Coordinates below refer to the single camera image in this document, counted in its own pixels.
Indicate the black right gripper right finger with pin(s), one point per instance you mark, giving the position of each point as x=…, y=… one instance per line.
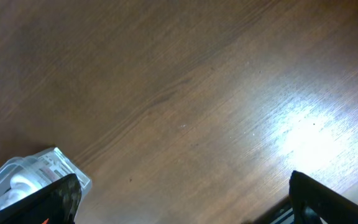
x=313, y=202

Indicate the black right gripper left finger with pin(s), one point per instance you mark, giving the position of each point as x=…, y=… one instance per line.
x=57, y=202

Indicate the white spray bottle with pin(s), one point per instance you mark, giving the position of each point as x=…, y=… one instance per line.
x=21, y=185

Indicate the clear plastic container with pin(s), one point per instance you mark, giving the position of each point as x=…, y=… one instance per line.
x=47, y=166

